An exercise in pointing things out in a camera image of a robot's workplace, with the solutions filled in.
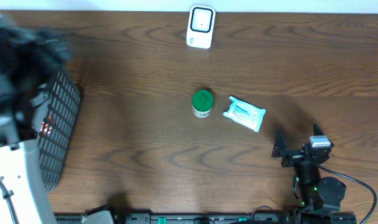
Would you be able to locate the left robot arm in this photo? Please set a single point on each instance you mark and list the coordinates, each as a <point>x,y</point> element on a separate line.
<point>28,59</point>

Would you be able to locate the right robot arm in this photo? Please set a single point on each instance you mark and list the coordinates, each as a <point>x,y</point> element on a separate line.
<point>319,194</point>

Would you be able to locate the grey plastic basket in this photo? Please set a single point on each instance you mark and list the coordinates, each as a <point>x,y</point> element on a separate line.
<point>57,106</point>

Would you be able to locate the teal wet wipes pack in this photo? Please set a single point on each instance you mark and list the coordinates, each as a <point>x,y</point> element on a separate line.
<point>245,114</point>

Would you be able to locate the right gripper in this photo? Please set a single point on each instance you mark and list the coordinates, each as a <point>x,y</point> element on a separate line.
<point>293,156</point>

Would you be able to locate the white barcode scanner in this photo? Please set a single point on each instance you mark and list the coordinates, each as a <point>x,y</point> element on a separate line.
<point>200,27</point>

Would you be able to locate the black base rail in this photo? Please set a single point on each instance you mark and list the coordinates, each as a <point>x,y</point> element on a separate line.
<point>144,218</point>

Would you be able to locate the green lid white jar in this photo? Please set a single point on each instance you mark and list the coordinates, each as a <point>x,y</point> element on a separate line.
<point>202,103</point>

